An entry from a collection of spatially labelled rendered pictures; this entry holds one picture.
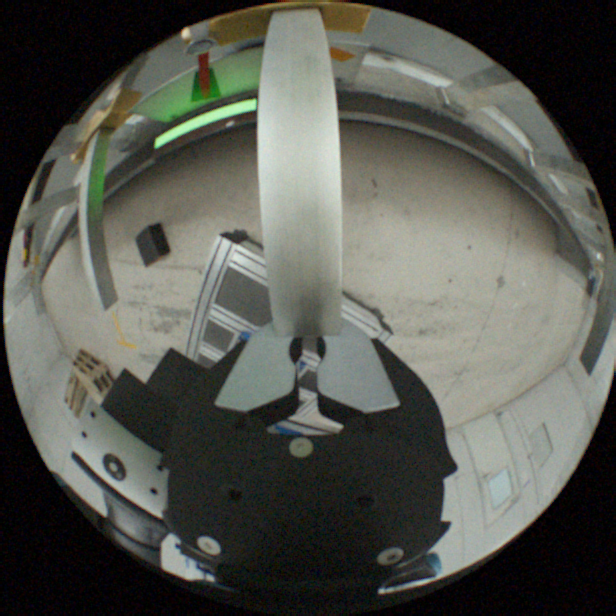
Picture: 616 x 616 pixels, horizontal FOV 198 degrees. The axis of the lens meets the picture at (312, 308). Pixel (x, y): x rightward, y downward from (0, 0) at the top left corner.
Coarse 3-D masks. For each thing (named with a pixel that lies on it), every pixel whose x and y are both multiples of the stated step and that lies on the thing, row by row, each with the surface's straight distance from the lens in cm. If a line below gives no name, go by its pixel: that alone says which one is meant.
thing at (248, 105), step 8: (240, 104) 29; (248, 104) 29; (216, 112) 30; (224, 112) 30; (232, 112) 29; (192, 120) 32; (200, 120) 31; (208, 120) 30; (176, 128) 34; (184, 128) 32; (192, 128) 32; (168, 136) 34; (160, 144) 35
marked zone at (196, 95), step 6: (198, 72) 26; (210, 72) 26; (198, 78) 27; (210, 78) 27; (198, 84) 28; (210, 84) 28; (216, 84) 28; (192, 90) 29; (198, 90) 29; (210, 90) 29; (216, 90) 30; (192, 96) 30; (198, 96) 30; (210, 96) 31; (216, 96) 31; (192, 102) 31
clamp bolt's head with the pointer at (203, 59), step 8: (216, 32) 21; (192, 48) 20; (200, 48) 20; (200, 56) 23; (208, 56) 23; (200, 64) 24; (208, 64) 24; (200, 72) 25; (208, 72) 25; (200, 80) 26; (208, 80) 27; (208, 88) 28
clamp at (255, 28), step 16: (224, 16) 20; (240, 16) 20; (256, 16) 20; (336, 16) 20; (352, 16) 20; (368, 16) 21; (224, 32) 21; (240, 32) 21; (256, 32) 21; (352, 32) 22
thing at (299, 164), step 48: (288, 48) 12; (288, 96) 9; (288, 144) 8; (336, 144) 8; (288, 192) 8; (336, 192) 8; (288, 240) 8; (336, 240) 8; (288, 288) 8; (336, 288) 8; (288, 336) 10
